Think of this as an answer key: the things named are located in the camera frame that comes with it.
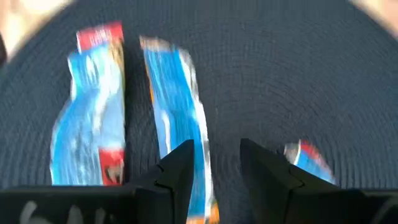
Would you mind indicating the round dark blue woven mat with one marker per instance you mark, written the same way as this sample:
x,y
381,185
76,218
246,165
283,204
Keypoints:
x,y
280,77

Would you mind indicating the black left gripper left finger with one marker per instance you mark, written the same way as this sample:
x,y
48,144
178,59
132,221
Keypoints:
x,y
168,193

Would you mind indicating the blue granola bar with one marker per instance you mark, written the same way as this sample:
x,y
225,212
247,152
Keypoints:
x,y
311,158
90,109
174,102

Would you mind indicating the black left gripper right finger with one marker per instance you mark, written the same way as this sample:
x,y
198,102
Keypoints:
x,y
273,193

